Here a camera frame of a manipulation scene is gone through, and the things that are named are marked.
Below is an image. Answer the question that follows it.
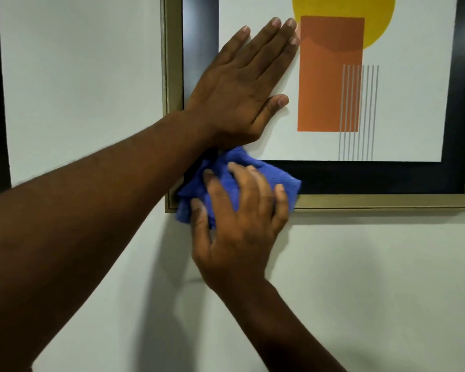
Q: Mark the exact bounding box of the person's left forearm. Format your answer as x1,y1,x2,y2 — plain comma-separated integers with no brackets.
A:
0,106,219,372

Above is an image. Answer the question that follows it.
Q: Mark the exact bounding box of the person's right hand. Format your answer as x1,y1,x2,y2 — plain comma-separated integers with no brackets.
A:
189,162,290,294

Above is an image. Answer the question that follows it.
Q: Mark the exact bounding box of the person's right forearm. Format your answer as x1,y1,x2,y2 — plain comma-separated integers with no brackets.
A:
211,279,347,372

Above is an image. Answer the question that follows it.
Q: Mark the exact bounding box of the gold framed abstract picture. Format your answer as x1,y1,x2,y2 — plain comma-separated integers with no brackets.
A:
160,0,465,213

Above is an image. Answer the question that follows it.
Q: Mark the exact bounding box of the person's left hand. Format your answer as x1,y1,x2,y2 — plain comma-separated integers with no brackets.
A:
184,17,300,150

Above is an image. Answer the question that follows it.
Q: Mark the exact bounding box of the blue microfibre cloth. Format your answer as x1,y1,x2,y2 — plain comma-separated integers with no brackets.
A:
175,146,303,229

